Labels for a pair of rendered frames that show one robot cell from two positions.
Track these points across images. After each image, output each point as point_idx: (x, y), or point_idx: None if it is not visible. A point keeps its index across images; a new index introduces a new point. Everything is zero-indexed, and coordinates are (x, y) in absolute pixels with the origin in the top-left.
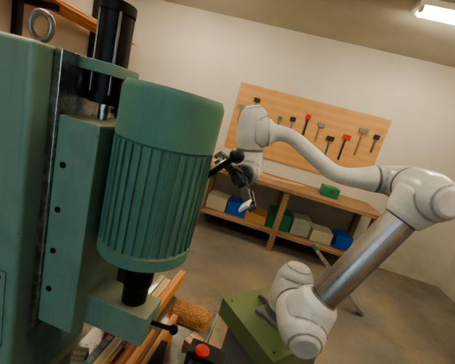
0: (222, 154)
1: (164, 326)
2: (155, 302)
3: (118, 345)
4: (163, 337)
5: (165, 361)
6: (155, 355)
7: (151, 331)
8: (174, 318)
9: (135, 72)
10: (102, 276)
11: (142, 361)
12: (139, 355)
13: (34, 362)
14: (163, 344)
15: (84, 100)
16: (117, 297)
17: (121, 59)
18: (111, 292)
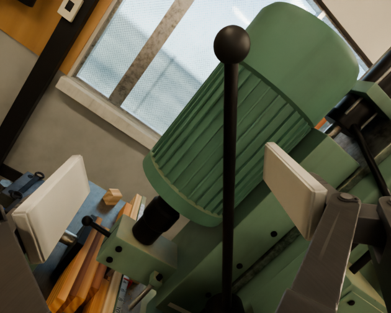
0: (378, 202)
1: (98, 224)
2: (121, 230)
3: (112, 274)
4: (76, 259)
5: (43, 290)
6: (87, 230)
7: (82, 293)
8: (62, 291)
9: (368, 81)
10: (182, 251)
11: (94, 236)
12: (90, 262)
13: (156, 312)
14: (81, 240)
15: (341, 135)
16: (156, 240)
17: (365, 76)
18: (163, 245)
